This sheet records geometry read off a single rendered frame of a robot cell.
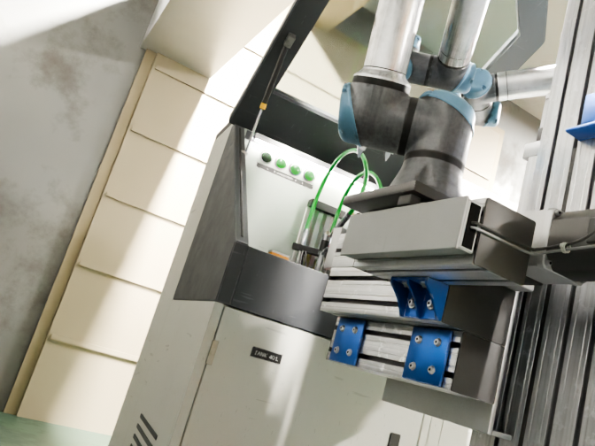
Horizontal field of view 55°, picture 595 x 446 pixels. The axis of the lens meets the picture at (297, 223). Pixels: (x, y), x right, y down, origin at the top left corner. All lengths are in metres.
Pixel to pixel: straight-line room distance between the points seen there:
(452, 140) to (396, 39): 0.22
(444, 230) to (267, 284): 0.82
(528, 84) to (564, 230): 0.86
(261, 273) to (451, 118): 0.64
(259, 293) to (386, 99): 0.62
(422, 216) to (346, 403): 0.90
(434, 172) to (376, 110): 0.16
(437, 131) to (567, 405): 0.51
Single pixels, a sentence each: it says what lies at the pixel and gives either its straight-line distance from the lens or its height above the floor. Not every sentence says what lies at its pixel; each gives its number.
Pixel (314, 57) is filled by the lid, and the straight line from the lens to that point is 1.97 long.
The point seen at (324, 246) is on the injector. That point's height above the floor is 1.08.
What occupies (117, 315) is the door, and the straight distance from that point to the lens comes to 3.73.
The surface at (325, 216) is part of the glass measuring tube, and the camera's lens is 2.16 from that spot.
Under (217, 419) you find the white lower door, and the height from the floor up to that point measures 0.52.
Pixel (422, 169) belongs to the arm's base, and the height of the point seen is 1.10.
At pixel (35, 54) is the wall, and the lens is 3.95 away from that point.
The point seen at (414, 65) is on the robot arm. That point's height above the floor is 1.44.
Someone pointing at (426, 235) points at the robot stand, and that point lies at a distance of 0.76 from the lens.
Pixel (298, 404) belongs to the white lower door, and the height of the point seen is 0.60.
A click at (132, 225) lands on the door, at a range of 3.75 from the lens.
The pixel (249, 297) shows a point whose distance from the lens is 1.47.
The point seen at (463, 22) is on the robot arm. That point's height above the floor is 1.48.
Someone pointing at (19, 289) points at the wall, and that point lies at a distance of 3.71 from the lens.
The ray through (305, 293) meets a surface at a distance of 1.53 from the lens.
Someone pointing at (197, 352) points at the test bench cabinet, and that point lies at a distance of 1.45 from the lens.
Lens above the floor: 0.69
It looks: 14 degrees up
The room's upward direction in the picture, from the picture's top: 17 degrees clockwise
